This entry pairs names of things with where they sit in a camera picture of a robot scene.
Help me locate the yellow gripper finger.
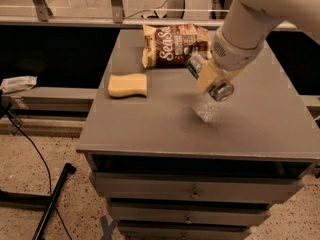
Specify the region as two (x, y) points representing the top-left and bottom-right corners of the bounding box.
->
(196, 59), (224, 94)

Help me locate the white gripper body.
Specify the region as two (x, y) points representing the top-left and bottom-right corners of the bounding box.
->
(211, 28), (263, 80)

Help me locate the silver blue redbull can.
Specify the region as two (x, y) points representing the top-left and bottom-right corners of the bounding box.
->
(187, 54), (234, 102)

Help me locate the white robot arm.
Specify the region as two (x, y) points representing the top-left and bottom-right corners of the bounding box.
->
(196, 0), (320, 94)

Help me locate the yellow sponge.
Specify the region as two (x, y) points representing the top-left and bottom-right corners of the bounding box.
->
(108, 73), (147, 98)

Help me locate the brown white chip bag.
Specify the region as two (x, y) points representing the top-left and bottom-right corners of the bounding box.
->
(142, 23), (212, 68)

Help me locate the grey drawer cabinet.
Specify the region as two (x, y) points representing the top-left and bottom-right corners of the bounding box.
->
(75, 28), (320, 240)

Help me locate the top grey drawer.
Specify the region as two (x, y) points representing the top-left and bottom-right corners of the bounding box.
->
(90, 172), (303, 204)

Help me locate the grey drawer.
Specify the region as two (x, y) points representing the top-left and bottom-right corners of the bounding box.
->
(118, 223), (250, 240)
(111, 202), (271, 226)
(90, 172), (303, 204)

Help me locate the middle grey drawer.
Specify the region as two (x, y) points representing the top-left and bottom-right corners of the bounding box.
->
(111, 202), (271, 226)

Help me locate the bottom grey drawer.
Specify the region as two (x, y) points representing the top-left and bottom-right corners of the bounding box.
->
(118, 223), (250, 240)

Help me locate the white plastic packet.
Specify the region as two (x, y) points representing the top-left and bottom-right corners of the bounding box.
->
(0, 76), (37, 94)

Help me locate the black tripod stand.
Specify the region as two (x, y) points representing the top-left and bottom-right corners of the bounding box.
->
(0, 163), (76, 240)

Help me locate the metal window rail frame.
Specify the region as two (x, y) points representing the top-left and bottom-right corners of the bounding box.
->
(0, 0), (301, 32)

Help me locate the black floor cable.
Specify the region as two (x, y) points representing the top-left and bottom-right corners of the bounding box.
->
(0, 103), (73, 240)

